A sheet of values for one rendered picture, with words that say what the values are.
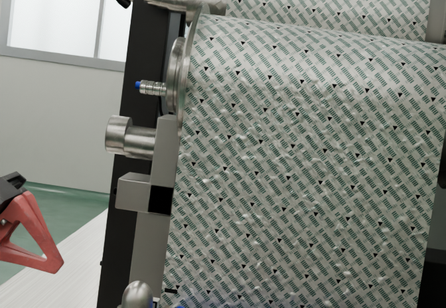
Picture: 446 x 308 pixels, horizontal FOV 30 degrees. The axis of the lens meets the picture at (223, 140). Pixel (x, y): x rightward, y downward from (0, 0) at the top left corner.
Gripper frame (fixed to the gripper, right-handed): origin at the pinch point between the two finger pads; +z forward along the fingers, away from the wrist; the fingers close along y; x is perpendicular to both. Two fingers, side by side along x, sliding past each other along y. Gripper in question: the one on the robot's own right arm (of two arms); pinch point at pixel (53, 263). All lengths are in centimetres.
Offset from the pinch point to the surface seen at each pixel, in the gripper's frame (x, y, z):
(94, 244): -20, -70, -2
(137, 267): 2.6, -7.2, 6.5
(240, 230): 14.3, 0.9, 11.8
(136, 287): 6.4, 8.4, 7.6
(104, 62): -70, -555, -114
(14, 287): -21.9, -38.2, -5.5
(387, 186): 26.0, 0.9, 19.5
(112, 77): -75, -556, -102
